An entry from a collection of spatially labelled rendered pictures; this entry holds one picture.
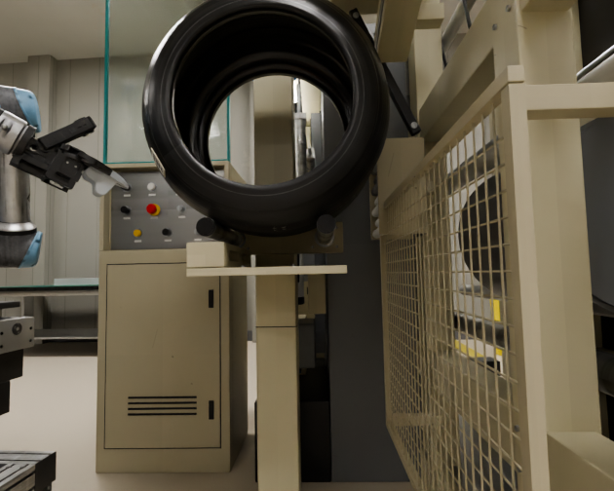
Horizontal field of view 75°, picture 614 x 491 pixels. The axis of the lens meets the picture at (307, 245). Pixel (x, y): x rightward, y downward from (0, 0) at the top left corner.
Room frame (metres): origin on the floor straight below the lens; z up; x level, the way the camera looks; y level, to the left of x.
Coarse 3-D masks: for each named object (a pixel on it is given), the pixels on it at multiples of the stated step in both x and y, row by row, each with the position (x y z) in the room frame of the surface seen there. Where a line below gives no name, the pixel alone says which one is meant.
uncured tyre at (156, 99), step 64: (256, 0) 0.86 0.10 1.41; (320, 0) 0.87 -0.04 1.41; (192, 64) 1.06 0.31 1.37; (256, 64) 1.15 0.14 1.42; (320, 64) 1.14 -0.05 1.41; (192, 128) 1.15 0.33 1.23; (384, 128) 0.90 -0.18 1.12; (192, 192) 0.89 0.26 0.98; (256, 192) 0.87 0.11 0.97; (320, 192) 0.87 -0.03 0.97
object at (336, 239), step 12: (336, 228) 1.24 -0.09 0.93; (252, 240) 1.25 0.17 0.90; (264, 240) 1.25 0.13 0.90; (276, 240) 1.25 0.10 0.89; (288, 240) 1.25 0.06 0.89; (300, 240) 1.25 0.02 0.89; (312, 240) 1.25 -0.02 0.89; (336, 240) 1.25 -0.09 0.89; (252, 252) 1.25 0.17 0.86; (264, 252) 1.25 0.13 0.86; (276, 252) 1.25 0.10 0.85; (288, 252) 1.25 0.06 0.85; (300, 252) 1.25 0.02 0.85; (312, 252) 1.25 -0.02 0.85; (324, 252) 1.25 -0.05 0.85; (336, 252) 1.25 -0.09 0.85
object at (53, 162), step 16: (32, 128) 0.76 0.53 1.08; (32, 144) 0.77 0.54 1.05; (64, 144) 0.79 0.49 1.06; (16, 160) 0.75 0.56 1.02; (32, 160) 0.76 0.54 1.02; (48, 160) 0.78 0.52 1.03; (64, 160) 0.79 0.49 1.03; (80, 160) 0.80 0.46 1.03; (48, 176) 0.77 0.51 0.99; (64, 176) 0.79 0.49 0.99; (80, 176) 0.80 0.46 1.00
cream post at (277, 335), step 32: (256, 96) 1.28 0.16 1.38; (288, 96) 1.28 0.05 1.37; (256, 128) 1.28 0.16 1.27; (288, 128) 1.28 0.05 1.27; (256, 160) 1.28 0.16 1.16; (288, 160) 1.28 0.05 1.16; (256, 256) 1.28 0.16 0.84; (288, 256) 1.28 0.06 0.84; (256, 288) 1.28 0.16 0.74; (288, 288) 1.28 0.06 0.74; (256, 320) 1.28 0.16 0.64; (288, 320) 1.28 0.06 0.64; (256, 352) 1.28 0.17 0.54; (288, 352) 1.28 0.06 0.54; (256, 384) 1.29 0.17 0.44; (288, 384) 1.28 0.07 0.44; (288, 416) 1.28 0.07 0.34; (288, 448) 1.28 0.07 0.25; (288, 480) 1.28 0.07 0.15
